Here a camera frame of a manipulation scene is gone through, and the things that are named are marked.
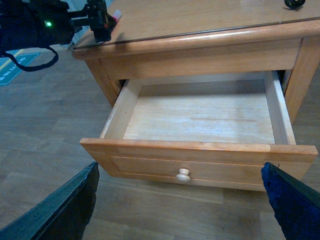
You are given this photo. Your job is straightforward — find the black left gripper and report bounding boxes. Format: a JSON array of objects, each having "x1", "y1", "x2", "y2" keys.
[{"x1": 68, "y1": 0, "x2": 117, "y2": 43}]

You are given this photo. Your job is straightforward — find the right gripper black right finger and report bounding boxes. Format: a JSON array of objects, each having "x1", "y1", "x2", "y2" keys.
[{"x1": 261, "y1": 162, "x2": 320, "y2": 240}]

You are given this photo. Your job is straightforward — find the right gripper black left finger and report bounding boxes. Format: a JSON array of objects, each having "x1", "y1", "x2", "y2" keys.
[{"x1": 0, "y1": 161, "x2": 100, "y2": 240}]

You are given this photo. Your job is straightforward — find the pink marker with white caps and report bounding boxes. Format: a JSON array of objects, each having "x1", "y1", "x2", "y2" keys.
[{"x1": 112, "y1": 9, "x2": 122, "y2": 22}]

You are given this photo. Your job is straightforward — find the top drawer wooden knob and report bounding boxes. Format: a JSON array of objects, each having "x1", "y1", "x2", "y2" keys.
[{"x1": 176, "y1": 168, "x2": 191, "y2": 183}]

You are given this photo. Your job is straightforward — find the wooden nightstand cabinet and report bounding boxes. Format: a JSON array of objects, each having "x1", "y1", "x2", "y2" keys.
[{"x1": 72, "y1": 0, "x2": 320, "y2": 121}]

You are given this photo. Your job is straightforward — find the dark floor sign sticker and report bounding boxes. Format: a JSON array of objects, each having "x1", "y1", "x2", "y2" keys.
[{"x1": 0, "y1": 52, "x2": 40, "y2": 86}]

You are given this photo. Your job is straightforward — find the small black object on cabinet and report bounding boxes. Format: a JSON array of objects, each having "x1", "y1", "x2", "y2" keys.
[{"x1": 284, "y1": 0, "x2": 306, "y2": 10}]

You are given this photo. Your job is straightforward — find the black sleeved arm cable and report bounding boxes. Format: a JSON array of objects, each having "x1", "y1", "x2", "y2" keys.
[{"x1": 0, "y1": 46, "x2": 60, "y2": 73}]

